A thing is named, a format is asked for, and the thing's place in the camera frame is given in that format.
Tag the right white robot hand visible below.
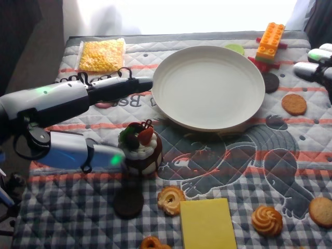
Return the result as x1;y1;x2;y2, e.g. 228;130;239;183
293;43;332;88

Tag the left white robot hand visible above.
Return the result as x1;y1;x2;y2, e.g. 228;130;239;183
0;76;154;173

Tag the chocolate cupcake with fruit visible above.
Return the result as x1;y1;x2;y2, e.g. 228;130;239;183
118;119;164;178

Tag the white round plate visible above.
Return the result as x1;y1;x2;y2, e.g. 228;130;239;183
151;45;266;133

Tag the round tan biscuit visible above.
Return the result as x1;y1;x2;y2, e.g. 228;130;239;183
308;197;332;229
281;93;308;116

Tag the dark chocolate sandwich cookie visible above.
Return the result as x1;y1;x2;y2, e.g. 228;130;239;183
113;190;145;219
261;72;280;94

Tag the red plastic toy piece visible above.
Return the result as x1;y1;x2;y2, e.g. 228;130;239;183
247;36;289;74

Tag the orange toy building block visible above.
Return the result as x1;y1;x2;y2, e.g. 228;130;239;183
255;22;286;63

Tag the dark curtain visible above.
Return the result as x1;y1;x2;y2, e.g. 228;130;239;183
305;0;332;49
0;0;65;91

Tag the bag of yellow beads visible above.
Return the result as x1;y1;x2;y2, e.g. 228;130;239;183
74;37;127;73

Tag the light green disc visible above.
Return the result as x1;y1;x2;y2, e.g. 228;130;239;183
224;43;245;55

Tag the grey quilt with bear print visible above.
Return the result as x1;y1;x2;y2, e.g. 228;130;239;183
11;30;332;249

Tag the swirl butter cookie with hole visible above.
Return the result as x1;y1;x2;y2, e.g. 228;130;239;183
157;185;187;216

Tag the orange pretzel cookie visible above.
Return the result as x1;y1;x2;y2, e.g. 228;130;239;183
140;236;172;249

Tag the yellow rectangular pad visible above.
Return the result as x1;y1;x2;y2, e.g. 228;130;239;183
179;198;238;249

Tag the black knob mount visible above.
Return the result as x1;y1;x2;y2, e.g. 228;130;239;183
7;173;27;199

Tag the white and blue bracket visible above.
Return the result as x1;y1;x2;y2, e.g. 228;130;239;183
0;151;16;208

